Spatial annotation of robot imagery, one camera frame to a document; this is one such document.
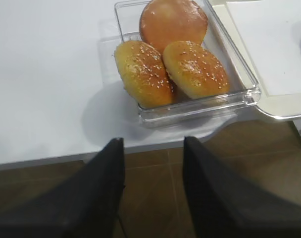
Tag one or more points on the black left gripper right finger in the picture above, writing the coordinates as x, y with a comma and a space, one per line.
223, 204

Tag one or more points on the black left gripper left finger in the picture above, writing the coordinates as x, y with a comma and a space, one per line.
84, 206

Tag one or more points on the right sesame top bun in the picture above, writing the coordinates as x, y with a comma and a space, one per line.
196, 71

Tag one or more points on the sesame bun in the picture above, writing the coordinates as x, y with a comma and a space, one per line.
144, 75
196, 71

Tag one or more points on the clear box with buns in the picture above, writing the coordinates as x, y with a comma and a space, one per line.
244, 89

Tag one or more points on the left sesame top bun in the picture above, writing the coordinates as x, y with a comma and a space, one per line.
144, 75

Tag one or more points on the white serving tray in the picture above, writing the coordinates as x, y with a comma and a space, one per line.
283, 107

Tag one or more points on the flat bottom bun in box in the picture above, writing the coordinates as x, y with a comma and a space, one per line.
165, 21

